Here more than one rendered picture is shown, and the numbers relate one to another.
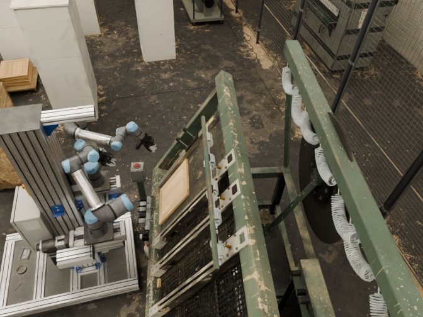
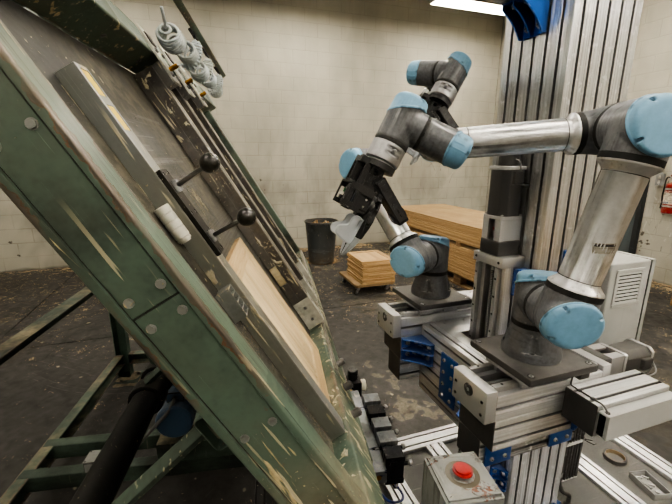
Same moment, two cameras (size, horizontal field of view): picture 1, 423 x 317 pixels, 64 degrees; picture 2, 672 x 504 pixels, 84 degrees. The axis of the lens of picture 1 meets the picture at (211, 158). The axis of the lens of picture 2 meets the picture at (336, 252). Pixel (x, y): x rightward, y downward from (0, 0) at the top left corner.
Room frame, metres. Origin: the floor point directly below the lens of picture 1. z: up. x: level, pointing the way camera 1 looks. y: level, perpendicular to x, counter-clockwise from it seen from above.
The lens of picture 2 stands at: (2.75, 0.43, 1.55)
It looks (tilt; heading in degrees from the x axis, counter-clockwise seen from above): 14 degrees down; 177
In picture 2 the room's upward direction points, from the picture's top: straight up
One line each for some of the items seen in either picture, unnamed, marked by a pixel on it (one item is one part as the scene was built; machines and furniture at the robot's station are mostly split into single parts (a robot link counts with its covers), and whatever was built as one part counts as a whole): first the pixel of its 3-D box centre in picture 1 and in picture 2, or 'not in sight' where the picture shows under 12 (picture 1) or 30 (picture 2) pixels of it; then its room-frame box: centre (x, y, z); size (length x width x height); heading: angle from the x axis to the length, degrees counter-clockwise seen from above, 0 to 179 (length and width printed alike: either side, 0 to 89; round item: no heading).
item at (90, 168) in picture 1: (92, 168); (539, 295); (1.85, 1.00, 1.20); 0.13 x 0.12 x 0.14; 171
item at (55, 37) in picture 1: (63, 55); not in sight; (4.08, 2.08, 0.88); 0.90 x 0.60 x 1.75; 16
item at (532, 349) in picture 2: (95, 177); (532, 334); (1.84, 1.00, 1.09); 0.15 x 0.15 x 0.10
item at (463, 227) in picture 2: not in sight; (461, 241); (-2.44, 2.46, 0.39); 2.46 x 1.05 x 0.78; 16
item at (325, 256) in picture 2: not in sight; (321, 241); (-2.89, 0.46, 0.33); 0.52 x 0.51 x 0.65; 16
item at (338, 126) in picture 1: (318, 176); not in sight; (1.34, -0.65, 1.85); 0.80 x 0.06 x 0.80; 6
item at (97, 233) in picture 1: (97, 226); (431, 280); (1.36, 0.86, 1.09); 0.15 x 0.15 x 0.10
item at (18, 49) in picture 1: (21, 37); not in sight; (5.41, 3.40, 0.36); 0.80 x 0.58 x 0.72; 16
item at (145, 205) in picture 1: (144, 218); (372, 429); (1.70, 0.60, 0.69); 0.50 x 0.14 x 0.24; 6
